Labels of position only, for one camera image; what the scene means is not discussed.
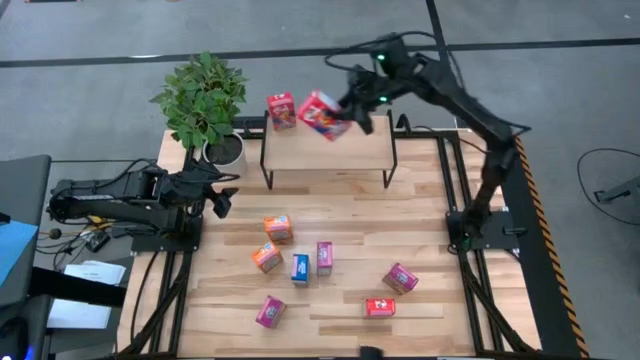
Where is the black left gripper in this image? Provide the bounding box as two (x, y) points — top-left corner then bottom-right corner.
(185, 172), (240, 220)

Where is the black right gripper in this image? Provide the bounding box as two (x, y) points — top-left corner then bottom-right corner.
(337, 67), (396, 136)

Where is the red Froot Loops cereal box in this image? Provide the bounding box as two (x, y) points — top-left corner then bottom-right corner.
(266, 91), (298, 132)
(363, 297), (397, 320)
(297, 89), (353, 143)

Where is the orange Frosted Mini-Wheats cereal box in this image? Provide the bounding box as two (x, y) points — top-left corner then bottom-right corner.
(263, 214), (295, 246)
(250, 241), (285, 275)

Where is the blue Frosted Flakes cereal box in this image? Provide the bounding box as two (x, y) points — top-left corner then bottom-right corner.
(290, 252), (311, 289)

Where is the purple Raisin Bran cereal box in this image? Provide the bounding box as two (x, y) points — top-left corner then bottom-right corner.
(381, 262), (420, 296)
(316, 241), (334, 277)
(254, 294), (288, 330)

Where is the white round plant pot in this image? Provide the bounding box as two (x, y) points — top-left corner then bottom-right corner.
(200, 130), (249, 177)

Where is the green leafy small tree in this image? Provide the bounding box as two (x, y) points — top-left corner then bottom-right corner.
(149, 51), (250, 150)

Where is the small black controller box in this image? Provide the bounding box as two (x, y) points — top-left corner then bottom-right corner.
(84, 232), (111, 253)

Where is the white paper sheet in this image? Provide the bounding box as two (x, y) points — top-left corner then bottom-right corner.
(63, 259), (127, 287)
(45, 298), (114, 330)

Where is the black metal beam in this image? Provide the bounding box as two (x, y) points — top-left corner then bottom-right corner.
(29, 267), (126, 307)

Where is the blue plastic sheet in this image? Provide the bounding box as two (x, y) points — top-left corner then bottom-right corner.
(0, 219), (40, 289)

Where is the yellow black hazard tape strip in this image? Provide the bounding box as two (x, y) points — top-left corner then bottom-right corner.
(514, 137), (591, 359)

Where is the grey stand base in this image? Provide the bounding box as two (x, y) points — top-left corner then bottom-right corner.
(593, 174), (640, 204)

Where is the wooden shelf with black frame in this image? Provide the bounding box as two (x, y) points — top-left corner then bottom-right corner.
(259, 110), (400, 191)

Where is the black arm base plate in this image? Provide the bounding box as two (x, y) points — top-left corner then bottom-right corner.
(130, 213), (205, 253)
(446, 209), (522, 251)

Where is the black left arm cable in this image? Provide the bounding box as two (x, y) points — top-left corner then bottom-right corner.
(64, 158), (241, 201)

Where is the looped black right wrist cable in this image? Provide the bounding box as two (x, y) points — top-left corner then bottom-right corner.
(323, 30), (451, 74)

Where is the black aluminium table frame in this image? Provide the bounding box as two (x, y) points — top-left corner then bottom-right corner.
(114, 115), (584, 360)

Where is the black power cable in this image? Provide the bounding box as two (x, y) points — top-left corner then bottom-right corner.
(128, 249), (160, 346)

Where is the black floor cable loop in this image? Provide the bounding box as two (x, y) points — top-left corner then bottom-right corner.
(576, 147), (640, 226)

